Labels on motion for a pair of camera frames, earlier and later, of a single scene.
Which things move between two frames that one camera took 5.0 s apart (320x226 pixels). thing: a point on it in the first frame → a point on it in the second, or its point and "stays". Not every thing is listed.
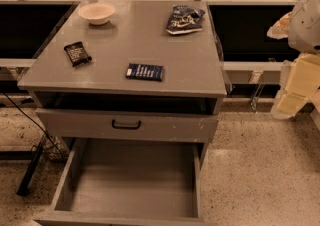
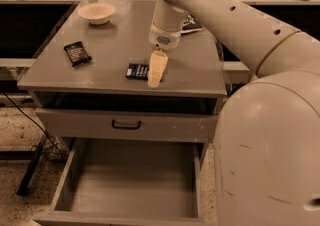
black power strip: (26, 180) stays
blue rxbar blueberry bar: (145, 72) stays
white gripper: (306, 28) → (164, 39)
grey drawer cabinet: (127, 79) stays
